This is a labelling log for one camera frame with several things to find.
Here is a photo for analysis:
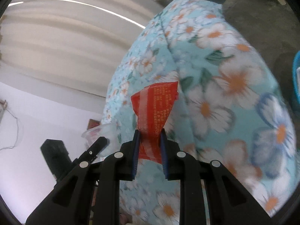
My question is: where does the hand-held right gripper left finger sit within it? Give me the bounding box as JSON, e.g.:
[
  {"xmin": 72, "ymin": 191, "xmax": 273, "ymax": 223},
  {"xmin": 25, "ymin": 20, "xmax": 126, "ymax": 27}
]
[{"xmin": 25, "ymin": 129, "xmax": 142, "ymax": 225}]

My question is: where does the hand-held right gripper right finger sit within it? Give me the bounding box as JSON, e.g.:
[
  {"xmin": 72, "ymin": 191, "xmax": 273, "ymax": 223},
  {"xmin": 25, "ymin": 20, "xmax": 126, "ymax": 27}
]
[{"xmin": 160, "ymin": 129, "xmax": 270, "ymax": 225}]

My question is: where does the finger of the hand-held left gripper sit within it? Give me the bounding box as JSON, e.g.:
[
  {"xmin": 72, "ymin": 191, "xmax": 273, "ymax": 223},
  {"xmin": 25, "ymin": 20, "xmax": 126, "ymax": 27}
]
[{"xmin": 75, "ymin": 136, "xmax": 110, "ymax": 167}]

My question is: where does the clear plastic cup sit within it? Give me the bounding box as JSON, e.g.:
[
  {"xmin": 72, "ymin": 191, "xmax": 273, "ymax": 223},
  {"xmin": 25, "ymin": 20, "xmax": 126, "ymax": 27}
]
[{"xmin": 82, "ymin": 123, "xmax": 118, "ymax": 156}]

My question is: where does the red snack wrapper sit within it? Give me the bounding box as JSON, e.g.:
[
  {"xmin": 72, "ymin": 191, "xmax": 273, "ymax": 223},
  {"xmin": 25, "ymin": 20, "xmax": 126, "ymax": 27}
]
[{"xmin": 130, "ymin": 81, "xmax": 180, "ymax": 164}]

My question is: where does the blue plastic basket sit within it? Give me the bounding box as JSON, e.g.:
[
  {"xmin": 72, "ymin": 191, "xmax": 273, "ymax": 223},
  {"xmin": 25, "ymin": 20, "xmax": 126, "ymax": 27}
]
[{"xmin": 292, "ymin": 51, "xmax": 300, "ymax": 104}]

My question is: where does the reddish brown box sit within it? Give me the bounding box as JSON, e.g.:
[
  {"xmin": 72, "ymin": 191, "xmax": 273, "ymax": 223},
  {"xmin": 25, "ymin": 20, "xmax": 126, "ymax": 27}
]
[{"xmin": 88, "ymin": 119, "xmax": 102, "ymax": 132}]

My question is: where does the floral blue blanket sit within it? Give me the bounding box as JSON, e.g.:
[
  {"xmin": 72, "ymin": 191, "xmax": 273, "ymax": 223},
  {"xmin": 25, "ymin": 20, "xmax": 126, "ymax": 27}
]
[{"xmin": 101, "ymin": 0, "xmax": 297, "ymax": 225}]

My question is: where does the white curtain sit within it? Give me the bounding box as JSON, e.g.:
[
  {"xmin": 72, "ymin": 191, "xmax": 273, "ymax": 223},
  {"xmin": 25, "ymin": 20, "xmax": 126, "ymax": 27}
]
[{"xmin": 0, "ymin": 0, "xmax": 162, "ymax": 99}]

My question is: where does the thin grey wire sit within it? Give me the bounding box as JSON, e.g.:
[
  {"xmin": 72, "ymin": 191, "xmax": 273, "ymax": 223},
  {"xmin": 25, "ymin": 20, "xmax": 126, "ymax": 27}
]
[{"xmin": 0, "ymin": 108, "xmax": 24, "ymax": 150}]

